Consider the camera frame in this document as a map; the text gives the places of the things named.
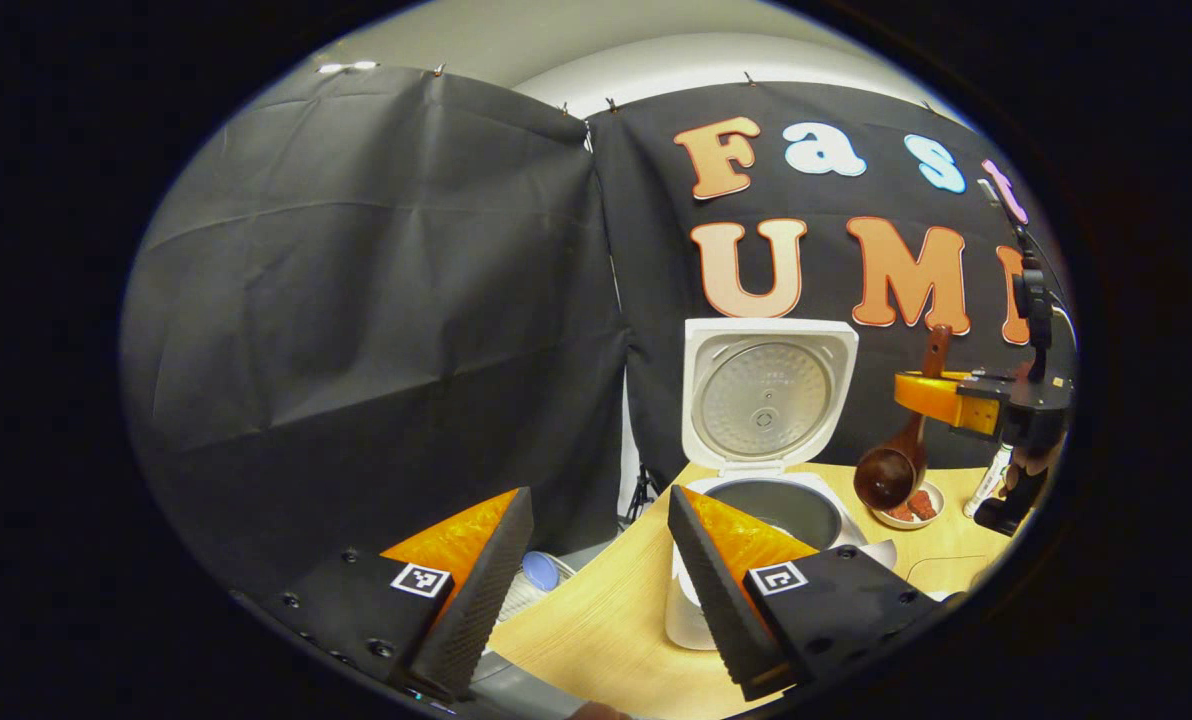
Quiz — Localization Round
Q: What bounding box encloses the white round plate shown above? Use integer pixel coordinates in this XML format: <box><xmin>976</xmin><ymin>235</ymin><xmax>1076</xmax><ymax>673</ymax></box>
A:
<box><xmin>871</xmin><ymin>480</ymin><xmax>946</xmax><ymax>531</ymax></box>

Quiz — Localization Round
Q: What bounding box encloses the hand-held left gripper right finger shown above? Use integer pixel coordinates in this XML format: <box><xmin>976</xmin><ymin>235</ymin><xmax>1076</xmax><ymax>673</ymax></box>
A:
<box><xmin>667</xmin><ymin>484</ymin><xmax>949</xmax><ymax>702</ymax></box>

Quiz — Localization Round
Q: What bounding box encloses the brown wooden spoon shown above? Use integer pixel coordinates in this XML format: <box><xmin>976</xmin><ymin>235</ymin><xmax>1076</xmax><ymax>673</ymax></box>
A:
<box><xmin>853</xmin><ymin>325</ymin><xmax>954</xmax><ymax>511</ymax></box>

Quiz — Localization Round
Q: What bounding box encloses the black tripod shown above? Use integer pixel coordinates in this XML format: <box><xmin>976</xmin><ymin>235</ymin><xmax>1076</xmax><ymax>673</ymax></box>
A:
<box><xmin>624</xmin><ymin>465</ymin><xmax>658</xmax><ymax>523</ymax></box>

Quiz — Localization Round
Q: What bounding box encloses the white drink bottle green label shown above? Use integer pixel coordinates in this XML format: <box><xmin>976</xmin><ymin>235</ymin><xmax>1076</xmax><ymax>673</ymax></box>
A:
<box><xmin>964</xmin><ymin>445</ymin><xmax>1014</xmax><ymax>518</ymax></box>

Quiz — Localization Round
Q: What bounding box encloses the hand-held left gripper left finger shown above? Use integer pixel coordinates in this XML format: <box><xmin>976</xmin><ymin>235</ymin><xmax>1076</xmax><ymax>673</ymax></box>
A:
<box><xmin>256</xmin><ymin>486</ymin><xmax>536</xmax><ymax>703</ymax></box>

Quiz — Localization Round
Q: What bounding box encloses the beige tray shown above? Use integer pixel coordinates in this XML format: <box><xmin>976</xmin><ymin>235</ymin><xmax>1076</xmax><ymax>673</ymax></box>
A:
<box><xmin>906</xmin><ymin>555</ymin><xmax>992</xmax><ymax>601</ymax></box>

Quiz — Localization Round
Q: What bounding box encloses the white basket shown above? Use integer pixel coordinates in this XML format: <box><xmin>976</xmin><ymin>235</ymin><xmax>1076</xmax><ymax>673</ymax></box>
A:
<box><xmin>496</xmin><ymin>550</ymin><xmax>579</xmax><ymax>627</ymax></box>

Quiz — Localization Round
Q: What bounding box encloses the black backdrop cloth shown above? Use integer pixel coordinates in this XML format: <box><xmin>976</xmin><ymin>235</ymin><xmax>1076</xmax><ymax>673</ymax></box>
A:
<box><xmin>121</xmin><ymin>65</ymin><xmax>1072</xmax><ymax>611</ymax></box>

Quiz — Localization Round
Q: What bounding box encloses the white rice cooker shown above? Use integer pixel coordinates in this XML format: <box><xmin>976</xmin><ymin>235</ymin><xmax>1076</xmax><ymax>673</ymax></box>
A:
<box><xmin>664</xmin><ymin>318</ymin><xmax>897</xmax><ymax>651</ymax></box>

